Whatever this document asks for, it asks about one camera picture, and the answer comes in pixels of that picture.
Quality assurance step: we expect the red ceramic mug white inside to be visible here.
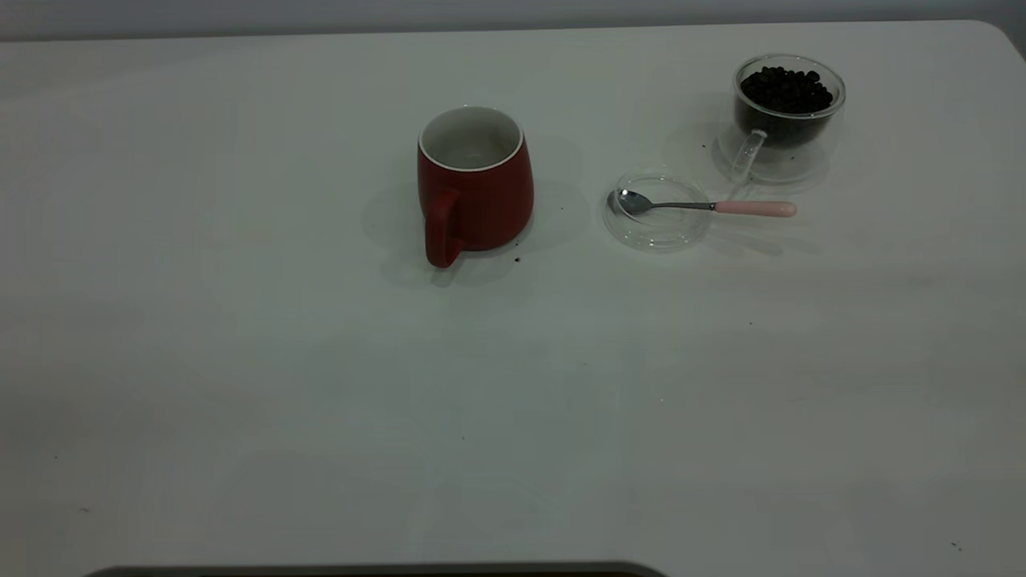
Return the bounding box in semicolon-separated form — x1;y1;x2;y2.
416;106;535;269

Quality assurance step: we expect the metal spoon with pink handle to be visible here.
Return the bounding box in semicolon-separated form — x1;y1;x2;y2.
614;189;798;219

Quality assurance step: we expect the dark roasted coffee beans pile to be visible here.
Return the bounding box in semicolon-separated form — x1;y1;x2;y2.
736;66;836;149

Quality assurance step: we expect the clear round glass saucer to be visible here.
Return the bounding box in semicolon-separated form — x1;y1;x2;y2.
603;167;714;254

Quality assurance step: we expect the clear glass cup with handle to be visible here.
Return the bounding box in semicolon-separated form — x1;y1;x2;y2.
716;54;847;189

